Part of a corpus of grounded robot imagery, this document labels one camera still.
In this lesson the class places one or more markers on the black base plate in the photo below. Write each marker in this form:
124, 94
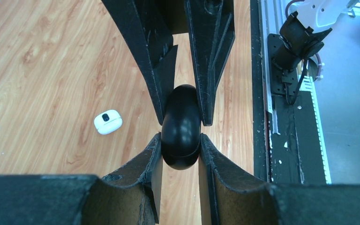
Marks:
294, 156

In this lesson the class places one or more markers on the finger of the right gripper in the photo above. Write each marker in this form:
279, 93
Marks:
151, 44
211, 34

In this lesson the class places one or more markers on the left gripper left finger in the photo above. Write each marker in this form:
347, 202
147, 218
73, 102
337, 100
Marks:
129, 195

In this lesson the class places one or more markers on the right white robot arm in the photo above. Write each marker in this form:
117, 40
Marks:
174, 15

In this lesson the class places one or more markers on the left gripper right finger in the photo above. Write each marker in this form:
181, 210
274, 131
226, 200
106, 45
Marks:
231, 196

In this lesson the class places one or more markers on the black oval case cover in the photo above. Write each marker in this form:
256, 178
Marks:
181, 129

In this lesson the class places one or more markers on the slotted cable duct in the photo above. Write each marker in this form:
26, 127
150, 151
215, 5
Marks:
308, 85

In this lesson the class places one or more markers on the white earbud charging case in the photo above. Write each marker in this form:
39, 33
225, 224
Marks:
108, 122

